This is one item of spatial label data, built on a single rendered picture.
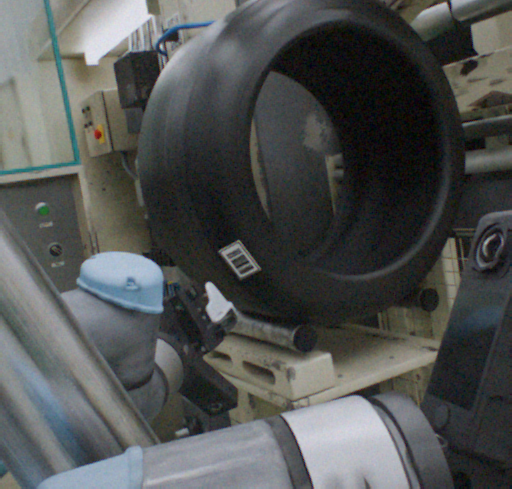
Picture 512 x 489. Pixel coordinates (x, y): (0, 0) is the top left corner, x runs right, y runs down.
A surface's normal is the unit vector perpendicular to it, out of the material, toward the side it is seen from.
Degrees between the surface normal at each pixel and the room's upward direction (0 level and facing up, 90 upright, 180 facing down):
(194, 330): 98
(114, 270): 23
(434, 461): 60
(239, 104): 85
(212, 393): 126
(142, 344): 115
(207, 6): 90
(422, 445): 48
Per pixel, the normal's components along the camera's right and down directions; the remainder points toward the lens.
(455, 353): -0.91, -0.36
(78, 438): 0.50, -0.14
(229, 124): 0.32, -0.02
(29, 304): 0.75, -0.35
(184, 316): -0.30, 0.27
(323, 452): 0.02, -0.71
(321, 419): -0.12, -0.96
